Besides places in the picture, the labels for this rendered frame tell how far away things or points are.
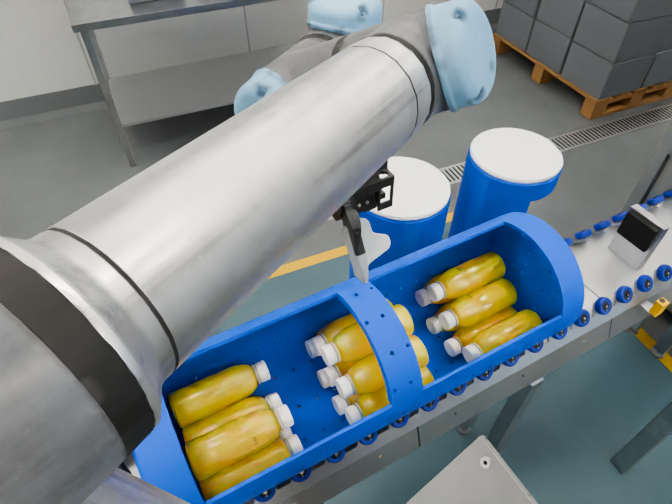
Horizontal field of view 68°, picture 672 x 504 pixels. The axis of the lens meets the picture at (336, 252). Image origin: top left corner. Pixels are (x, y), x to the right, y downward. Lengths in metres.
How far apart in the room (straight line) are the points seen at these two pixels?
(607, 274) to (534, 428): 0.93
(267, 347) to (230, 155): 0.87
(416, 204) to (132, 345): 1.25
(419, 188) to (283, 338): 0.62
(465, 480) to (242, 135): 0.50
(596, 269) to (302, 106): 1.32
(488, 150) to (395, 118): 1.34
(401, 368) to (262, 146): 0.69
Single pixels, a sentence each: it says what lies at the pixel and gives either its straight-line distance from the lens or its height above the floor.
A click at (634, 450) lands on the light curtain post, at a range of 2.20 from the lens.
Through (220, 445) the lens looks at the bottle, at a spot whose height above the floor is 1.13.
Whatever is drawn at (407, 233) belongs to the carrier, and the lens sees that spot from 1.39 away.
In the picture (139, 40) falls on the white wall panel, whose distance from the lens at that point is 4.06.
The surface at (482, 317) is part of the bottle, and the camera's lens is 1.14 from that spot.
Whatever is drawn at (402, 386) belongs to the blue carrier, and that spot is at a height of 1.16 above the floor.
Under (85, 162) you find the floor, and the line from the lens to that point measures 3.63.
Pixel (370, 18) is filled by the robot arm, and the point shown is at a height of 1.75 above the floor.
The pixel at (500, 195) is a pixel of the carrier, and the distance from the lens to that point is 1.58.
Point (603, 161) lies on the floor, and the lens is 3.69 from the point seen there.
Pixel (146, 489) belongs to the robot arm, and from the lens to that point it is 0.40.
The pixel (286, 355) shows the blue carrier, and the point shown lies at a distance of 1.10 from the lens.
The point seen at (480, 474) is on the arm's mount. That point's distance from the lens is 0.64.
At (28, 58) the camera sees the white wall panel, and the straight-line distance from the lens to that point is 4.10.
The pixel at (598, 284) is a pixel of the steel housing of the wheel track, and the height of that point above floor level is 0.93.
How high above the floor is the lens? 1.95
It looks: 47 degrees down
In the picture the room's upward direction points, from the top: straight up
